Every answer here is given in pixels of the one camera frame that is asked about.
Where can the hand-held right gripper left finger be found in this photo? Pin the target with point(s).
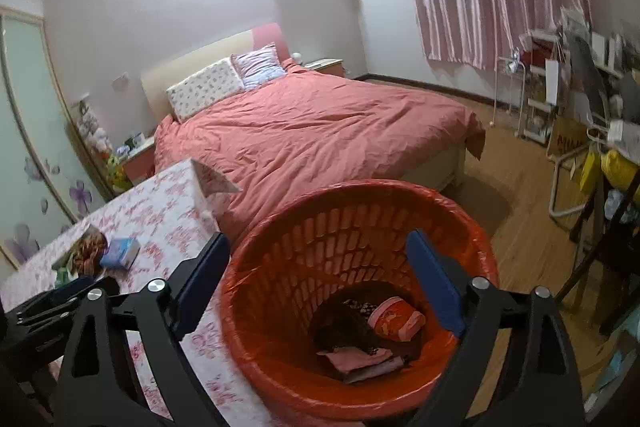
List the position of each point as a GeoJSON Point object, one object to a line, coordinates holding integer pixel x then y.
{"type": "Point", "coordinates": [200, 292]}

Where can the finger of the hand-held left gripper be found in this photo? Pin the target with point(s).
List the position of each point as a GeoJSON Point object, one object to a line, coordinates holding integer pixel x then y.
{"type": "Point", "coordinates": [55, 304]}

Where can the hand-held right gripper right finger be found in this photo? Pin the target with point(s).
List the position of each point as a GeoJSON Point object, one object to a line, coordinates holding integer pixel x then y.
{"type": "Point", "coordinates": [437, 287]}

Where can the red and white paper cup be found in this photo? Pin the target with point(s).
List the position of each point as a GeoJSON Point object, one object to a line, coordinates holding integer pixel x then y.
{"type": "Point", "coordinates": [395, 319]}

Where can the colourful snack wrapper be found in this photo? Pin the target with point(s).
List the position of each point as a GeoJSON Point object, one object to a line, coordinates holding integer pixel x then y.
{"type": "Point", "coordinates": [87, 252]}

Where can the orange plastic laundry basket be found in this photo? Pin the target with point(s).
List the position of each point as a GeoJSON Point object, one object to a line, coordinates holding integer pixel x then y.
{"type": "Point", "coordinates": [240, 357]}

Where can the black floral scrunchie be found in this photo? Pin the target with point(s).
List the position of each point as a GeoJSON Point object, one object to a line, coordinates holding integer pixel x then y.
{"type": "Point", "coordinates": [345, 332]}
{"type": "Point", "coordinates": [362, 307]}

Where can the blue tissue packet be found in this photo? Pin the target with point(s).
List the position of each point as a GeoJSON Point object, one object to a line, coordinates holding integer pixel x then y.
{"type": "Point", "coordinates": [120, 254]}

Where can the grey packet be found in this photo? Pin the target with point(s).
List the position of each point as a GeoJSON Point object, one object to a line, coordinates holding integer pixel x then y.
{"type": "Point", "coordinates": [380, 372]}

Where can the floral tablecloth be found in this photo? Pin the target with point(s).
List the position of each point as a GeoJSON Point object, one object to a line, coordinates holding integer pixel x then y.
{"type": "Point", "coordinates": [165, 217]}

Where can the pink nightstand with mugs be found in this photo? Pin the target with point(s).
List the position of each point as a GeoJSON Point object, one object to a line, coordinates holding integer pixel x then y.
{"type": "Point", "coordinates": [140, 162]}

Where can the yellow green plush toy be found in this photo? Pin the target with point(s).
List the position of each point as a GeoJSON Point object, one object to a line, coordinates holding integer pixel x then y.
{"type": "Point", "coordinates": [117, 172]}

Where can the dark wooden chair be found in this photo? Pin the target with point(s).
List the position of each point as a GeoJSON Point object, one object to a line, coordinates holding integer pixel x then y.
{"type": "Point", "coordinates": [590, 252]}

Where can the hanging white plush toys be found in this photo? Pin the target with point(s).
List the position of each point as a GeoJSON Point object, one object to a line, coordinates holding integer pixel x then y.
{"type": "Point", "coordinates": [95, 132]}

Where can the bed with pink duvet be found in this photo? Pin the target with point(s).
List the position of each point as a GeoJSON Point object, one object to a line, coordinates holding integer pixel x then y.
{"type": "Point", "coordinates": [310, 132]}

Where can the brown paper bag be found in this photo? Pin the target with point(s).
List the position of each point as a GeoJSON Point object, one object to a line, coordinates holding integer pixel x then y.
{"type": "Point", "coordinates": [565, 137]}

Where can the flower print glass wardrobe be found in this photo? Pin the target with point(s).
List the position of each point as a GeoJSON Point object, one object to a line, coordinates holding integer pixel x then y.
{"type": "Point", "coordinates": [30, 107]}

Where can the white floral pillow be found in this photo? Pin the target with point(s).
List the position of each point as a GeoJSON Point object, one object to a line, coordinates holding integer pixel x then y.
{"type": "Point", "coordinates": [205, 89]}

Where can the white storage trolley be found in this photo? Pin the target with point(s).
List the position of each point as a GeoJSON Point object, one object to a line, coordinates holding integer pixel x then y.
{"type": "Point", "coordinates": [537, 107]}

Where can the yellow bag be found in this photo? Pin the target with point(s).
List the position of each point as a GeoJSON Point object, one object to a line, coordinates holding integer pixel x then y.
{"type": "Point", "coordinates": [620, 167]}

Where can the cream and pink headboard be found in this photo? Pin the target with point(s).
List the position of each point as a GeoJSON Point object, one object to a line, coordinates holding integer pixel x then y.
{"type": "Point", "coordinates": [200, 62]}

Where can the pink striped pillow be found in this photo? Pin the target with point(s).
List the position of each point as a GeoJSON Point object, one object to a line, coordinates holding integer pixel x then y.
{"type": "Point", "coordinates": [257, 67]}

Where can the white paper bag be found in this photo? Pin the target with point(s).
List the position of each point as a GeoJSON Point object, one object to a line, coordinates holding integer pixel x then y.
{"type": "Point", "coordinates": [554, 82]}

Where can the pink nightstand with book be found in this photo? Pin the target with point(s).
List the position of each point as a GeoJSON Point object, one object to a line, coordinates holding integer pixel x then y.
{"type": "Point", "coordinates": [330, 69]}

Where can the small white round lamp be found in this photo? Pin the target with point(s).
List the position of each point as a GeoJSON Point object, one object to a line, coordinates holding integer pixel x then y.
{"type": "Point", "coordinates": [297, 58]}

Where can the grey desk chair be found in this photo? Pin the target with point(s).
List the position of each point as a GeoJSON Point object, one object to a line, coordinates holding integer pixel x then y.
{"type": "Point", "coordinates": [587, 77]}

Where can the white bed frame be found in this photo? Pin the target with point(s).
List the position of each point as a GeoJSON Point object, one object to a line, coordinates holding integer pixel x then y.
{"type": "Point", "coordinates": [440, 167]}

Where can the white tube frame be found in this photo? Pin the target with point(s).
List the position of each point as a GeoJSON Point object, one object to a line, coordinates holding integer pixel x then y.
{"type": "Point", "coordinates": [554, 187]}

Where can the wall socket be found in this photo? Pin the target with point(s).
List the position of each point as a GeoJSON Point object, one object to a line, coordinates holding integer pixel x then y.
{"type": "Point", "coordinates": [121, 80]}

